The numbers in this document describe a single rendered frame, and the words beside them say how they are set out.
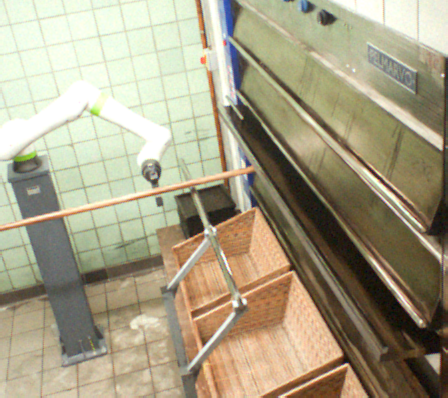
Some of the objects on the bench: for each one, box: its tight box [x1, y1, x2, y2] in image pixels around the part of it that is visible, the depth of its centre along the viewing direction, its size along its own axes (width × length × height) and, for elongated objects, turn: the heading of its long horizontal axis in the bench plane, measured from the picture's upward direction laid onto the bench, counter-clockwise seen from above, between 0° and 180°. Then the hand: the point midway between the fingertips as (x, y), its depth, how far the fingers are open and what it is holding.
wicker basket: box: [172, 207, 291, 339], centre depth 309 cm, size 49×56×28 cm
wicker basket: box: [191, 271, 345, 398], centre depth 257 cm, size 49×56×28 cm
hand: (157, 191), depth 287 cm, fingers open, 13 cm apart
